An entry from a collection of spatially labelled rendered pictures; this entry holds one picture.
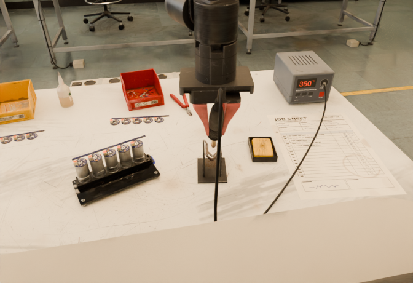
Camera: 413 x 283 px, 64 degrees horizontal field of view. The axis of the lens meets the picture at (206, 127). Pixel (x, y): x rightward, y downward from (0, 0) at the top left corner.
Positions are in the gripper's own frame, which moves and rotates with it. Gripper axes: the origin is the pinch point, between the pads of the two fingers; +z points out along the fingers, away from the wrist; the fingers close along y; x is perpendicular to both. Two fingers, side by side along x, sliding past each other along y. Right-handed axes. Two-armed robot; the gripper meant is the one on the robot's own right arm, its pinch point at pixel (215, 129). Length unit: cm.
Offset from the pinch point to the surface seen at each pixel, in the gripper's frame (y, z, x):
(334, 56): -126, 89, -244
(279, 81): -21, 13, -43
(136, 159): 15.5, 13.9, -10.1
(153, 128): 13.8, 16.7, -25.6
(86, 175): 24.1, 13.3, -5.1
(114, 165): 19.5, 13.3, -7.6
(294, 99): -23.6, 14.9, -34.8
